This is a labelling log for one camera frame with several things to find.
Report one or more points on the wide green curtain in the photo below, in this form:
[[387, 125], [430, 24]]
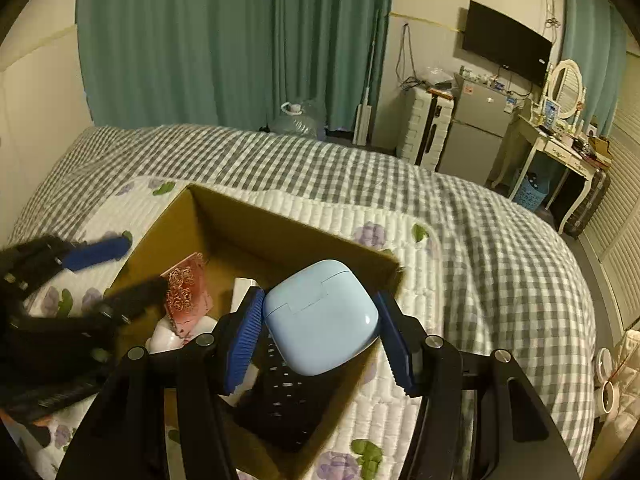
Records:
[[175, 40]]

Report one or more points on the red patterned packet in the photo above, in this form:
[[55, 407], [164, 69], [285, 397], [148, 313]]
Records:
[[187, 290]]

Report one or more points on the white flat mop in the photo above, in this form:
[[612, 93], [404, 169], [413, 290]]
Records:
[[364, 120]]

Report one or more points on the oval white vanity mirror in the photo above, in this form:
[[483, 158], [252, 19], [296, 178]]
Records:
[[567, 87]]

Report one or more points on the black remote control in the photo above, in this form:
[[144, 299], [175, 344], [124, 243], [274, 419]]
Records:
[[285, 400]]

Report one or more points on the dark hard suitcase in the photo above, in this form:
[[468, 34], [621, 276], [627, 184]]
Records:
[[592, 200]]

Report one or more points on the light blue earbud case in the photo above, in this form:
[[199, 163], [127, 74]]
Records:
[[320, 315]]

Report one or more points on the clear water jug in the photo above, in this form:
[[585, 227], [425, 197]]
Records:
[[300, 120]]

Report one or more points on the white dressing table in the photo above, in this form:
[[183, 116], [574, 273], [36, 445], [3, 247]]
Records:
[[555, 147]]

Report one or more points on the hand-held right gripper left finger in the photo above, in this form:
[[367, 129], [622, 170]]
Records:
[[245, 340]]

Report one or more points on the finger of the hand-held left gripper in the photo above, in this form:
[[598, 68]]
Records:
[[97, 252], [140, 297]]

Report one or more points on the large white power adapter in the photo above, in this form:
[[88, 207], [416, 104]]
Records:
[[242, 292]]

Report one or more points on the white ribbed suitcase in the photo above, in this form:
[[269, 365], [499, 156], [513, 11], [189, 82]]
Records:
[[420, 125]]

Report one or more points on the black wall television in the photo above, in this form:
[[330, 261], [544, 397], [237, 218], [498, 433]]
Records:
[[505, 42]]

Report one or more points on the cardboard box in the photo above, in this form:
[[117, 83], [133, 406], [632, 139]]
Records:
[[225, 230]]

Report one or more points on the white paper cup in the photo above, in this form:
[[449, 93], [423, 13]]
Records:
[[605, 367], [612, 400]]

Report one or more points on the floral quilted mat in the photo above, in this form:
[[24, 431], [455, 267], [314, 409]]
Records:
[[320, 220]]

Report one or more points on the white plastic bottle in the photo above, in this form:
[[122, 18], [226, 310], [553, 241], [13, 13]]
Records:
[[162, 337]]

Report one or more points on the cream padded jacket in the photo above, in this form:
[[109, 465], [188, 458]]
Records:
[[622, 430]]

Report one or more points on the narrow green curtain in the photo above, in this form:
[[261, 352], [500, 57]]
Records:
[[330, 35]]

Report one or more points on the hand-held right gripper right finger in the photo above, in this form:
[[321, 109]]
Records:
[[397, 345]]

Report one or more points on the green curtain beside wardrobe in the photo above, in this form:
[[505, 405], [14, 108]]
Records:
[[590, 15]]

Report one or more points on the white slatted wardrobe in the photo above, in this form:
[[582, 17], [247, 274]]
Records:
[[620, 200]]

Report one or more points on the blue plastic basket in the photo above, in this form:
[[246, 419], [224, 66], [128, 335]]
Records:
[[530, 192]]

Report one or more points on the grey small fridge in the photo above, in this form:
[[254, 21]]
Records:
[[475, 130]]

